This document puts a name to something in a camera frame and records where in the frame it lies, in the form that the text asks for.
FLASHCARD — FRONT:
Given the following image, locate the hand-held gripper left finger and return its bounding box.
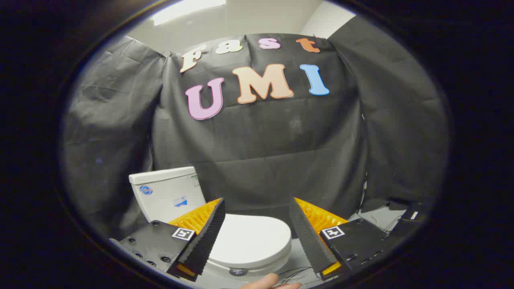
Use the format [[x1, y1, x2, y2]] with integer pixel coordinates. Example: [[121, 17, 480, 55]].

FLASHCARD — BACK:
[[119, 197, 226, 282]]

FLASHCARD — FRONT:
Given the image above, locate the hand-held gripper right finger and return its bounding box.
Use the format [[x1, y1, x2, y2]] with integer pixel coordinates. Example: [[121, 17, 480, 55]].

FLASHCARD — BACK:
[[289, 197, 396, 281]]

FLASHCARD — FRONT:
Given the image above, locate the black backdrop cloth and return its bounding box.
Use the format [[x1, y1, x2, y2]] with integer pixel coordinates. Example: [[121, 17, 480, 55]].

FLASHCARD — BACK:
[[62, 16, 448, 241]]

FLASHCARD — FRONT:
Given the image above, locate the white toilet bowl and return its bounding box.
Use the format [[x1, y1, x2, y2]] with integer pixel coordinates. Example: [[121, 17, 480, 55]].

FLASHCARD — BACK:
[[201, 257, 294, 283]]

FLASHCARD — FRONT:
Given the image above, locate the dark flat panel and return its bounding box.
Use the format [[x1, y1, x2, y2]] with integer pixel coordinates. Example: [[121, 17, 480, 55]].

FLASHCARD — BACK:
[[392, 202, 427, 241]]

